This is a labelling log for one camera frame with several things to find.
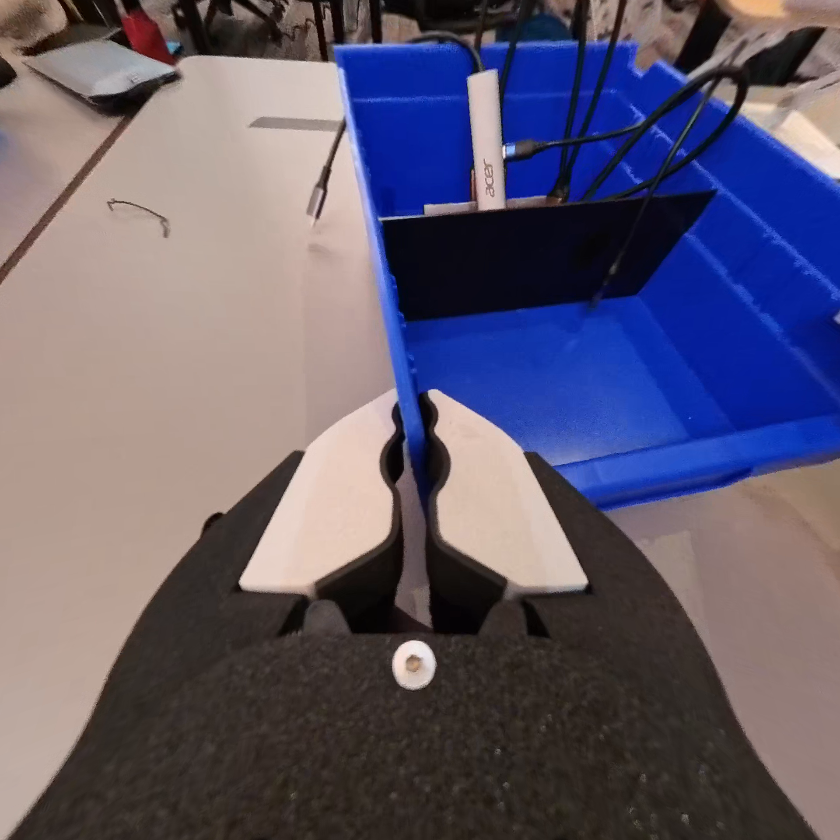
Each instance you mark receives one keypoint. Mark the small red storage bin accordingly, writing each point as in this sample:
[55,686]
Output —
[148,36]

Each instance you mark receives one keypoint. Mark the black bin divider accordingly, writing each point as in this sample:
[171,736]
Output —
[525,256]

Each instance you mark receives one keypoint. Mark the blue plastic bin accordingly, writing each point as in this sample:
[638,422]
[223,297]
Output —
[590,367]

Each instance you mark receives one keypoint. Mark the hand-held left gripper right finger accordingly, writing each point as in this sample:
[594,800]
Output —
[499,512]

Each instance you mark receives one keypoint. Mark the grey desk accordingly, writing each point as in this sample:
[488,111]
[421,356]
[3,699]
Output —
[164,394]

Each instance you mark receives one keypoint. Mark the grey flat pouch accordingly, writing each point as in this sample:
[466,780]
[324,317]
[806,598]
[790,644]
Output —
[98,69]

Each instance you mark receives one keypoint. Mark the teal plastic object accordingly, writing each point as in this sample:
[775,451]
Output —
[544,29]

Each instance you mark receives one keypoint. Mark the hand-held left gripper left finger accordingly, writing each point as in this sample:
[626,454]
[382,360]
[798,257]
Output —
[328,505]

